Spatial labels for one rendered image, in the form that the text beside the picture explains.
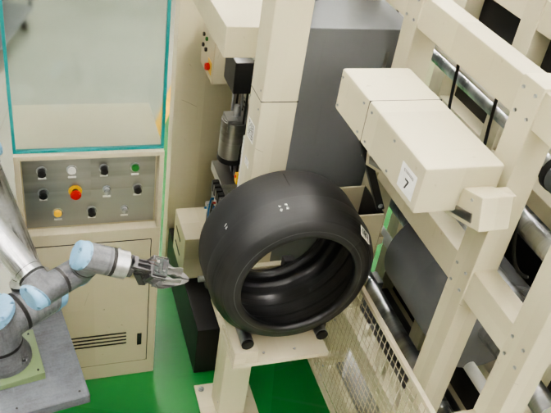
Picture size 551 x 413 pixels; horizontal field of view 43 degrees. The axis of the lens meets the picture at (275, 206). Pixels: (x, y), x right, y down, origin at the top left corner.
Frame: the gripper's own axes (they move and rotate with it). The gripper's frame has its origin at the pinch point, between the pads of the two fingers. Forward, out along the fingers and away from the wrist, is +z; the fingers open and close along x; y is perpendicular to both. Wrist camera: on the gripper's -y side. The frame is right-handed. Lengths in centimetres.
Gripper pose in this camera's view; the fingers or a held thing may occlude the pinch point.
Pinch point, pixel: (184, 279)
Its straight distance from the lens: 230.7
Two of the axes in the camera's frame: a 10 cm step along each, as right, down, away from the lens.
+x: 0.6, -9.2, 4.0
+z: 8.6, 2.5, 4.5
